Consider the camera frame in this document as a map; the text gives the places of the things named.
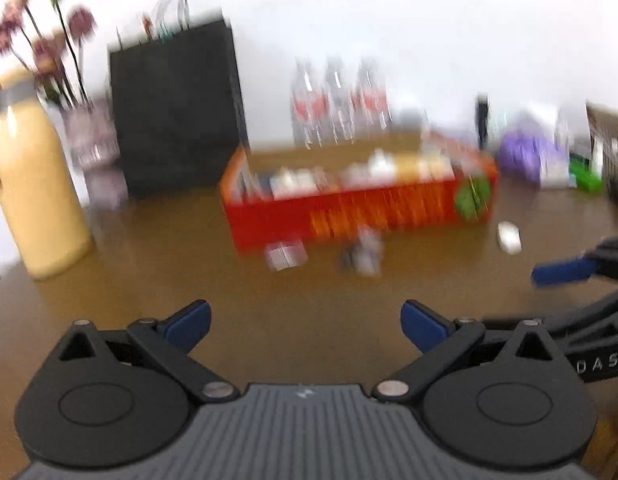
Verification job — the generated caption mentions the black paper bag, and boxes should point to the black paper bag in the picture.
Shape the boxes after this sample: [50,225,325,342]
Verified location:
[108,0,250,198]

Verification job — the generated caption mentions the orange cardboard box container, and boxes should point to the orange cardboard box container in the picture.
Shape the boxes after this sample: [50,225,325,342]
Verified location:
[219,130,500,256]

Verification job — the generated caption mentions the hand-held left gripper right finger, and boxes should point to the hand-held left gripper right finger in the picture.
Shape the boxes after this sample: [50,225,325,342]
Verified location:
[373,300,560,404]

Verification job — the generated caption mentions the yellow thermos jug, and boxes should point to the yellow thermos jug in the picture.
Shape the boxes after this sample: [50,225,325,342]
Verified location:
[0,70,94,281]

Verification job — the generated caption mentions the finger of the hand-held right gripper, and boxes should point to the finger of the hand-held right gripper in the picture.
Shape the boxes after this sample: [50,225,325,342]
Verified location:
[481,292,618,342]
[531,234,618,288]

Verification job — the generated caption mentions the clear water bottle red label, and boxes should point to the clear water bottle red label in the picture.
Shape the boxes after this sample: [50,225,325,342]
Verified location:
[291,60,324,150]
[321,57,357,146]
[354,57,392,136]

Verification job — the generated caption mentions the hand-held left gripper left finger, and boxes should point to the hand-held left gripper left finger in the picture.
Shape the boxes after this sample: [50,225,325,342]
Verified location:
[59,300,240,404]

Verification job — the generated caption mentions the small black bottle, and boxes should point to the small black bottle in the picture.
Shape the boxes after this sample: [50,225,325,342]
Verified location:
[476,94,491,151]

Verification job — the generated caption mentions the small grey purple item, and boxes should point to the small grey purple item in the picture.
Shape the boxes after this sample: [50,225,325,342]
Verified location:
[339,227,384,276]

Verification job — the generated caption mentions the small white case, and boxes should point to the small white case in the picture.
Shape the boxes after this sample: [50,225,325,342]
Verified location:
[496,221,522,256]

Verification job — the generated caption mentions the dried pink flowers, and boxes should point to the dried pink flowers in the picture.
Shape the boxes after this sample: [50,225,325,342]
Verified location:
[0,0,97,111]

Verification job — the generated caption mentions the dark storage basket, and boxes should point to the dark storage basket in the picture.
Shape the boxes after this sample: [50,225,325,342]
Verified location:
[586,102,618,211]

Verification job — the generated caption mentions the purple plastic packet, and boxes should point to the purple plastic packet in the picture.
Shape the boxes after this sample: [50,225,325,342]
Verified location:
[499,127,572,188]

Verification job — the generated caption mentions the patterned flower vase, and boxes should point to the patterned flower vase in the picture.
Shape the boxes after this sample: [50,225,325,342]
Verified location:
[61,100,130,211]

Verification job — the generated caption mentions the green plastic item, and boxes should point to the green plastic item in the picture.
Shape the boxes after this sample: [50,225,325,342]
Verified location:
[569,157,604,193]

